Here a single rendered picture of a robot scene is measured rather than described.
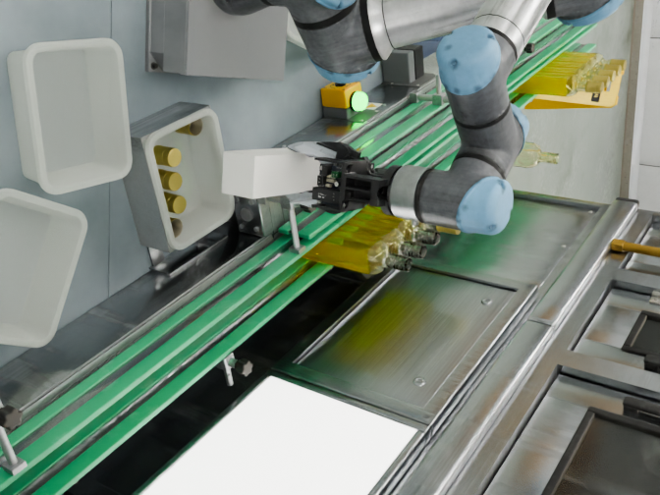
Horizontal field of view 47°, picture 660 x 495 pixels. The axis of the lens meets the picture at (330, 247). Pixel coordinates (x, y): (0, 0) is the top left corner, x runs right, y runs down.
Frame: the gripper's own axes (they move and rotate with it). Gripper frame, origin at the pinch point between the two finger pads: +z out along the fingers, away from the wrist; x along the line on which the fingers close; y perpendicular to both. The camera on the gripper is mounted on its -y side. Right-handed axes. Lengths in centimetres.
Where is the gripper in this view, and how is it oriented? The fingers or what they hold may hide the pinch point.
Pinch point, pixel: (296, 171)
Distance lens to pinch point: 117.9
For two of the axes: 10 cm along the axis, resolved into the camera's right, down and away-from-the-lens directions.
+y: -5.8, 1.4, -8.1
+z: -8.1, -1.9, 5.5
